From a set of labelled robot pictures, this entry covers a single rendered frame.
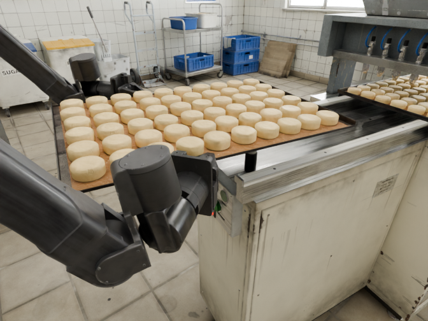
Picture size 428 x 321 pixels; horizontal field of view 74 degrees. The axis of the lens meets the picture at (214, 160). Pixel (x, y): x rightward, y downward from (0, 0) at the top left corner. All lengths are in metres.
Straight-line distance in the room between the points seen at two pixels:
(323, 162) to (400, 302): 0.89
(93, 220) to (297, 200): 0.55
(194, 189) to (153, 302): 1.17
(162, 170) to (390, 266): 1.25
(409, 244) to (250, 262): 0.72
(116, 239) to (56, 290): 1.39
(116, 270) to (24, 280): 1.50
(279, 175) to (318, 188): 0.16
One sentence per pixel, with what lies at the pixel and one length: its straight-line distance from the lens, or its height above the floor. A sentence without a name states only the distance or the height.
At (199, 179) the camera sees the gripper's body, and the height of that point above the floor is 1.02.
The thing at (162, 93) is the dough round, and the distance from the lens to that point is 0.78.
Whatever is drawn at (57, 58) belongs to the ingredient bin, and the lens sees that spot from 4.04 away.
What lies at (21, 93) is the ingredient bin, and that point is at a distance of 4.06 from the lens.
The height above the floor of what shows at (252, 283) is 0.54.
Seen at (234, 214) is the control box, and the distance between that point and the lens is 0.72.
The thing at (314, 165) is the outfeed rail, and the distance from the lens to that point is 0.75.
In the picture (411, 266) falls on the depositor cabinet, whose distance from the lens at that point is 1.39.
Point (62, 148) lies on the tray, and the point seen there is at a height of 1.01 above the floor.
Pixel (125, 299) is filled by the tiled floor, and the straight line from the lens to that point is 1.56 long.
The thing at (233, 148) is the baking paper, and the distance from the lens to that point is 0.53.
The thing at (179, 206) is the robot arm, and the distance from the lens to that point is 0.36.
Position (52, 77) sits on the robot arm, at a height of 1.07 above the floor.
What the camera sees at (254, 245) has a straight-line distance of 0.76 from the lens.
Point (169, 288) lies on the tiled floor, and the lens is 1.55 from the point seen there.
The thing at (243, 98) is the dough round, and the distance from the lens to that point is 0.75.
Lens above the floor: 1.25
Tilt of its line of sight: 30 degrees down
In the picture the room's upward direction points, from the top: straight up
